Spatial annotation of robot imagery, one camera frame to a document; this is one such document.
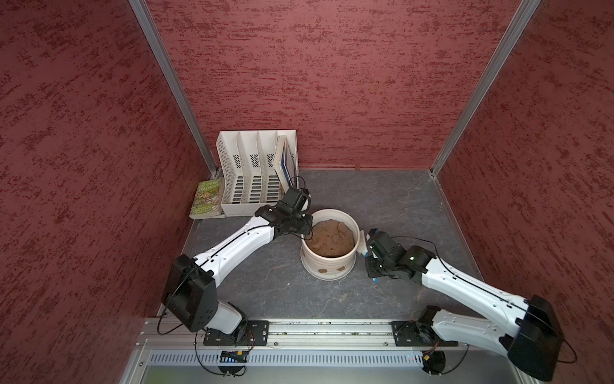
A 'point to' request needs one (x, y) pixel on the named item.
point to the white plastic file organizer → (249, 178)
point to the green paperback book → (208, 201)
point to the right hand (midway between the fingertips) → (368, 271)
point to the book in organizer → (285, 162)
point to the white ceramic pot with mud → (329, 253)
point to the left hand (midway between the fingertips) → (306, 227)
